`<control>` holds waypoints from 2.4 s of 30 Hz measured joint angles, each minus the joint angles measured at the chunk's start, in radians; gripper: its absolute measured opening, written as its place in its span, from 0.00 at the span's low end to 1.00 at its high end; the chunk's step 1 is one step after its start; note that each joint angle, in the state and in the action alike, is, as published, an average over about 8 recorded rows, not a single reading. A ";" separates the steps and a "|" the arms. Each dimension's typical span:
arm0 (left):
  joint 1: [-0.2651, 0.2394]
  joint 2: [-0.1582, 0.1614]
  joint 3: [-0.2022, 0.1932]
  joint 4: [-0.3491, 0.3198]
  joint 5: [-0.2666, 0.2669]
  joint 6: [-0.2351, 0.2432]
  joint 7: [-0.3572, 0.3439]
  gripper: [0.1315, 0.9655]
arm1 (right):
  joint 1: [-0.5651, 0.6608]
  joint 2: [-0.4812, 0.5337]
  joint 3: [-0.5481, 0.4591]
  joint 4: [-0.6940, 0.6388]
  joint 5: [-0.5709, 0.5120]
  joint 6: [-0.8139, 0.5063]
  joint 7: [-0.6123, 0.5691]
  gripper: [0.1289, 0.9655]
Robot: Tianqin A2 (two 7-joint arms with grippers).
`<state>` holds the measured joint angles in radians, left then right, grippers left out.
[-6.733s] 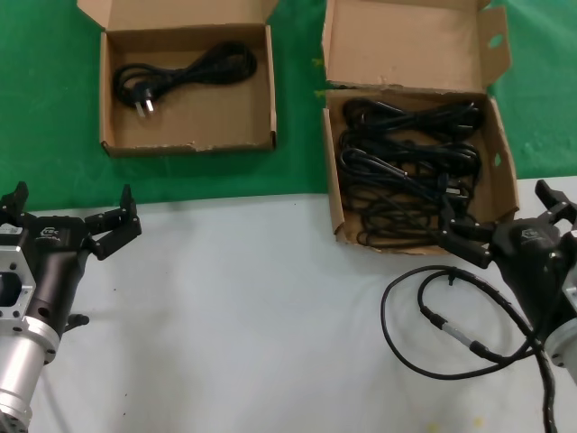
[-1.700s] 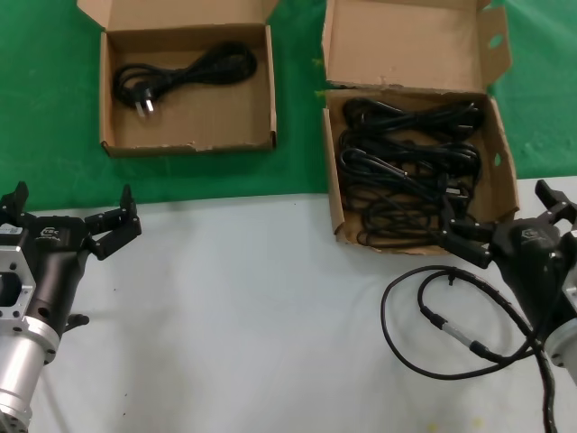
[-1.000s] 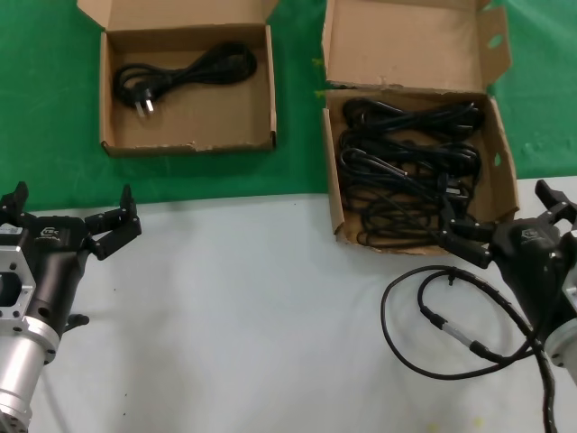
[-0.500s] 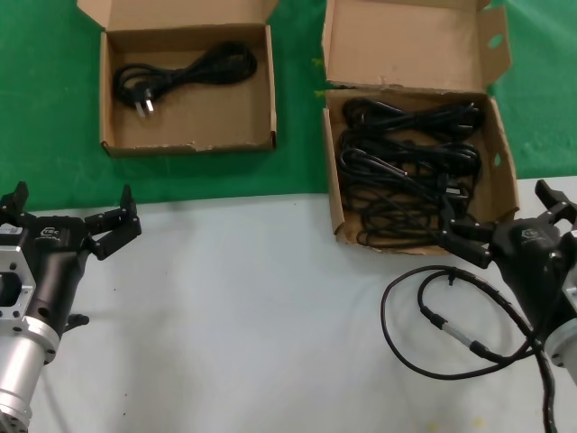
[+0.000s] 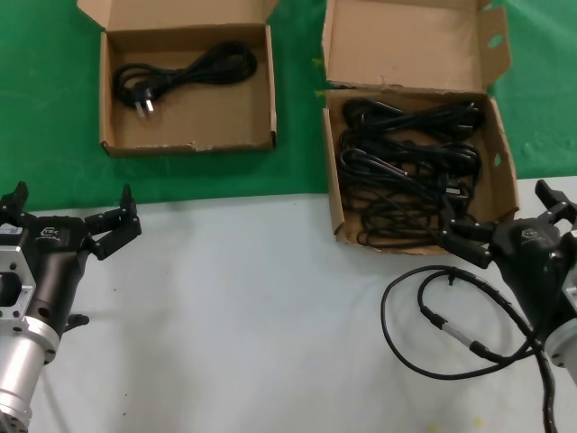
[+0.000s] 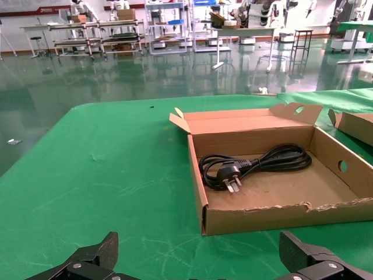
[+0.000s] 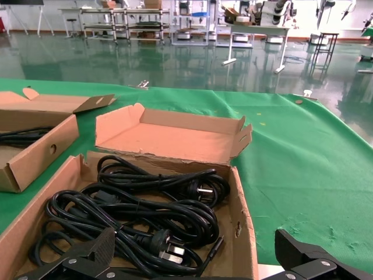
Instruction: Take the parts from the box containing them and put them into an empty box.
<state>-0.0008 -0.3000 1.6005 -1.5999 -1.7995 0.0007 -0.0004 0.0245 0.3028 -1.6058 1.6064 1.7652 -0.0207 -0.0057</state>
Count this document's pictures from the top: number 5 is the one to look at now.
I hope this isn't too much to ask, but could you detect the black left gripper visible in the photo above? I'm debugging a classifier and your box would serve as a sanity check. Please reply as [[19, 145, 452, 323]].
[[0, 180, 143, 336]]

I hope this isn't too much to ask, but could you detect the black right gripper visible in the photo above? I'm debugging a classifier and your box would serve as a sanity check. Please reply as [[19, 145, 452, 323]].
[[439, 179, 577, 345]]

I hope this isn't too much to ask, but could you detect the black power cord with plug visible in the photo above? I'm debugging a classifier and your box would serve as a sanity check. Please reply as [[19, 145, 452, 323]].
[[111, 40, 259, 120]]

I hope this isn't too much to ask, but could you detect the cardboard box with plain lid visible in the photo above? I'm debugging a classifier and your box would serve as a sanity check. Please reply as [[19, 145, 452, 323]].
[[77, 0, 280, 158]]

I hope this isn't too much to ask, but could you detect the cardboard box with holed flap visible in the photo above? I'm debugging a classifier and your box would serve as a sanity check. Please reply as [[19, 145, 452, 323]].
[[321, 0, 520, 257]]

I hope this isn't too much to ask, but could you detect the small black knob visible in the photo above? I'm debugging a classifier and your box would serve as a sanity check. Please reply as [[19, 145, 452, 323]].
[[62, 314, 90, 335]]

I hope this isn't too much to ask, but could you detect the green table mat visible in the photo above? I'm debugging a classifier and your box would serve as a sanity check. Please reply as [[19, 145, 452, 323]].
[[0, 0, 577, 213]]

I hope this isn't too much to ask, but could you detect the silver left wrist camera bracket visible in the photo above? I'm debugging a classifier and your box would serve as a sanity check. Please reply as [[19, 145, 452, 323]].
[[0, 224, 38, 337]]

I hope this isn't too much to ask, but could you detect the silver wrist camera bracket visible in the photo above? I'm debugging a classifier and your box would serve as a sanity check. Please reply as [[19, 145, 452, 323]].
[[562, 228, 577, 313], [0, 224, 38, 337]]

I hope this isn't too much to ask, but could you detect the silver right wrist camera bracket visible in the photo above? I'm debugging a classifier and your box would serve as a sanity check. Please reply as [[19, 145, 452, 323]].
[[562, 228, 577, 313]]

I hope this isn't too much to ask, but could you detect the thin black tangled cable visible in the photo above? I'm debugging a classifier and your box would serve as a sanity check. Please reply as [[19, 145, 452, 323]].
[[346, 180, 479, 248]]

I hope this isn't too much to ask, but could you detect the black robot cable silver connector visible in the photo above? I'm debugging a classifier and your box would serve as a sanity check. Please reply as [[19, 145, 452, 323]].
[[380, 264, 563, 433]]

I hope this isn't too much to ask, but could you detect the black coiled power cord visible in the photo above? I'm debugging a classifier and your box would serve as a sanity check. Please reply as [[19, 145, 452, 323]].
[[338, 129, 482, 199], [343, 97, 487, 136]]

